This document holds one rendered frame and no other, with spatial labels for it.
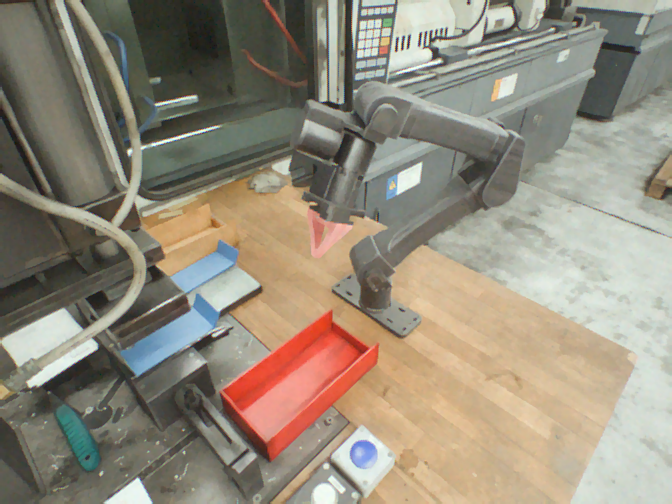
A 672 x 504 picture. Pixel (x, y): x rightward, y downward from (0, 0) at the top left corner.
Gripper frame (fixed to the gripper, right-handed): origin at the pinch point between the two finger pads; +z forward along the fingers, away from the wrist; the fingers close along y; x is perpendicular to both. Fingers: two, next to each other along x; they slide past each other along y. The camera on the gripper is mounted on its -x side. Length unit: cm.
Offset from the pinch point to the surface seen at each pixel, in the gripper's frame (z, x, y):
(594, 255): -12, 22, -235
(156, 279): 8.5, -8.4, 21.7
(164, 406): 28.0, -3.6, 17.8
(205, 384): 25.8, -3.5, 11.2
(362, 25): -54, -55, -55
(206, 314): 17.4, -11.2, 8.7
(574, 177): -61, -21, -317
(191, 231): 16, -47, -10
